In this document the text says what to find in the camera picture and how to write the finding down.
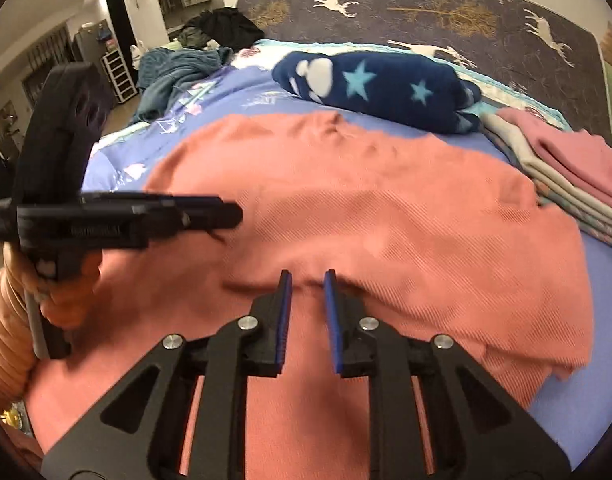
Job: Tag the stack of folded clothes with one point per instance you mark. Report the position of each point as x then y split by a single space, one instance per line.
526 160

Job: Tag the blue patterned folded garment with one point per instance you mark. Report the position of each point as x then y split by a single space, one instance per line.
586 220

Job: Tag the dark clothes pile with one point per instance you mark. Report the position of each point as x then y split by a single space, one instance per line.
225 25
175 70

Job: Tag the salmon knit garment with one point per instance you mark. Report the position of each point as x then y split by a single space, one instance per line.
386 220

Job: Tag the blue printed bed sheet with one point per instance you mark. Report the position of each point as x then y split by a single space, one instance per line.
561 400

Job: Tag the person's left hand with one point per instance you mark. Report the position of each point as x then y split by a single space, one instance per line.
73 310

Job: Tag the pink folded garment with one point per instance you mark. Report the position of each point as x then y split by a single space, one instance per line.
571 155

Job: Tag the person's left forearm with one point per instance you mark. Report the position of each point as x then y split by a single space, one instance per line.
5 330

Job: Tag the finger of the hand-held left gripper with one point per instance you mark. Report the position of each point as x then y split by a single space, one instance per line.
210 214

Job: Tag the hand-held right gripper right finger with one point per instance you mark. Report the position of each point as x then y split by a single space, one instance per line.
332 320

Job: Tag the grey refrigerator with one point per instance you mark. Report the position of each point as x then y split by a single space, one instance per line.
88 52

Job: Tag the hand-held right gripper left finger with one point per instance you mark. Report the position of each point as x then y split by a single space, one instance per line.
285 310

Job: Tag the navy star print blanket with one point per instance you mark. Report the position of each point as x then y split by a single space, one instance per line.
386 85

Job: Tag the dark clothes pile left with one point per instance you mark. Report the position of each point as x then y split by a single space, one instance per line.
175 70

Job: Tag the white drawer cart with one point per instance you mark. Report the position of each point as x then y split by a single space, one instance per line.
119 76

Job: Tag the deer print mattress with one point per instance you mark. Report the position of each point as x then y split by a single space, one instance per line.
386 15

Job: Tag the window grille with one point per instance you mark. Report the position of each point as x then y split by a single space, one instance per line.
43 65

